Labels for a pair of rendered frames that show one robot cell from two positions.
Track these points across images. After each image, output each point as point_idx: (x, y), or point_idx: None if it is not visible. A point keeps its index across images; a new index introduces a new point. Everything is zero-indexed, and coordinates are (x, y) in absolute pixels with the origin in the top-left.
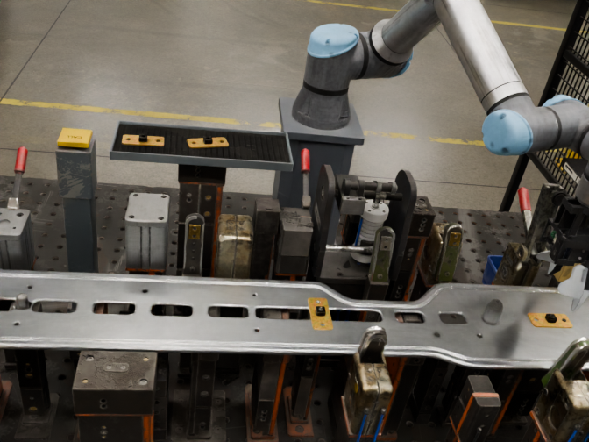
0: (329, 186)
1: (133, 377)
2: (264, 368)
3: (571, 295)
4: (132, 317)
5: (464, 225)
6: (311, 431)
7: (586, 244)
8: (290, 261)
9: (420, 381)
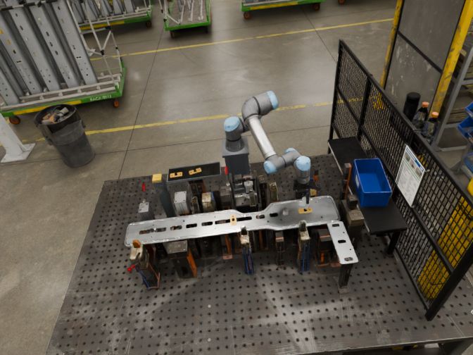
0: (230, 182)
1: (181, 248)
2: (220, 237)
3: (303, 206)
4: (181, 229)
5: None
6: (241, 250)
7: (303, 191)
8: (225, 203)
9: (273, 231)
